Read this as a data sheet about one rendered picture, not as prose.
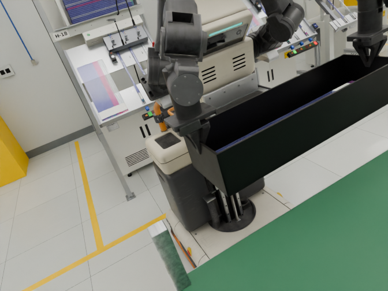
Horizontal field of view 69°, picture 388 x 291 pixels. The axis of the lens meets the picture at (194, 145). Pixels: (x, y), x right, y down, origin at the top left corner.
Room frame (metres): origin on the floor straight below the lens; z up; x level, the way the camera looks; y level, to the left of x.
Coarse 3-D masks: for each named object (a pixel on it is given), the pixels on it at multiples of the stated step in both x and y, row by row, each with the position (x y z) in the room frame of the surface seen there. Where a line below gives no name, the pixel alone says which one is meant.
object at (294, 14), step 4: (288, 8) 0.95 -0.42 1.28; (292, 8) 0.95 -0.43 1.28; (296, 8) 0.95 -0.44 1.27; (284, 12) 0.94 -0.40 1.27; (288, 12) 0.94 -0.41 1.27; (292, 12) 0.93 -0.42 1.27; (296, 12) 0.94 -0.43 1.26; (300, 12) 0.94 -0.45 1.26; (288, 16) 0.92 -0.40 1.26; (292, 16) 0.92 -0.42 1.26; (296, 16) 0.93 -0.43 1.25; (300, 16) 0.94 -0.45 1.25; (292, 20) 0.92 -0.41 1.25; (296, 20) 0.92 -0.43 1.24; (300, 20) 0.94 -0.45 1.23; (268, 24) 0.98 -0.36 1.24; (296, 24) 0.92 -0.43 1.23; (268, 28) 0.99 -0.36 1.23; (296, 28) 0.93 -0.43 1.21
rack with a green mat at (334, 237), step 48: (336, 192) 0.46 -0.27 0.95; (384, 192) 0.42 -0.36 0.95; (240, 240) 0.41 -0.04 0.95; (288, 240) 0.38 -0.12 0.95; (336, 240) 0.35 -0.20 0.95; (384, 240) 0.32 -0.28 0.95; (192, 288) 0.34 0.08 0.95; (240, 288) 0.31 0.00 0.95; (288, 288) 0.29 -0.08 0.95; (336, 288) 0.26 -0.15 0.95; (384, 288) 0.24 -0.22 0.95
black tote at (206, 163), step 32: (352, 64) 0.79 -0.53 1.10; (384, 64) 0.70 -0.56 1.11; (256, 96) 0.71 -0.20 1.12; (288, 96) 0.74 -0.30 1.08; (352, 96) 0.60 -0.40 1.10; (384, 96) 0.64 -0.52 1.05; (224, 128) 0.67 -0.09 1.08; (256, 128) 0.70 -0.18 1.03; (288, 128) 0.53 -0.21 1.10; (320, 128) 0.56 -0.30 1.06; (192, 160) 0.62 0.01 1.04; (224, 160) 0.48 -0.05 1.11; (256, 160) 0.50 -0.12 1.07; (288, 160) 0.53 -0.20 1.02; (224, 192) 0.48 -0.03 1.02
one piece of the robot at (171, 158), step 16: (160, 112) 1.34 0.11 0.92; (160, 144) 1.22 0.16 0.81; (176, 144) 1.17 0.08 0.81; (160, 160) 1.12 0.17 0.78; (176, 160) 1.13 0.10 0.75; (160, 176) 1.27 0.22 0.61; (176, 176) 1.12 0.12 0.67; (192, 176) 1.15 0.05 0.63; (176, 192) 1.11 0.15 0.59; (192, 192) 1.14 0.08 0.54; (208, 192) 1.16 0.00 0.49; (240, 192) 1.22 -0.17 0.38; (256, 192) 1.29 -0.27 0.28; (176, 208) 1.16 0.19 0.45; (192, 208) 1.13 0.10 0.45; (208, 208) 1.11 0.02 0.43; (224, 208) 1.14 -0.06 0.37; (240, 208) 1.15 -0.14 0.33; (192, 224) 1.12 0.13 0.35
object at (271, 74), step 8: (280, 56) 2.89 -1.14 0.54; (256, 64) 2.80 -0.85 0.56; (264, 64) 2.83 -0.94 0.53; (272, 64) 2.86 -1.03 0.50; (280, 64) 2.89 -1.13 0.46; (288, 64) 2.92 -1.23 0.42; (264, 72) 2.83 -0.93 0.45; (272, 72) 2.85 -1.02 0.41; (280, 72) 2.88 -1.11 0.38; (288, 72) 2.92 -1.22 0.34; (264, 80) 2.82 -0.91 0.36; (272, 80) 2.85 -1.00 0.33; (280, 80) 2.88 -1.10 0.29
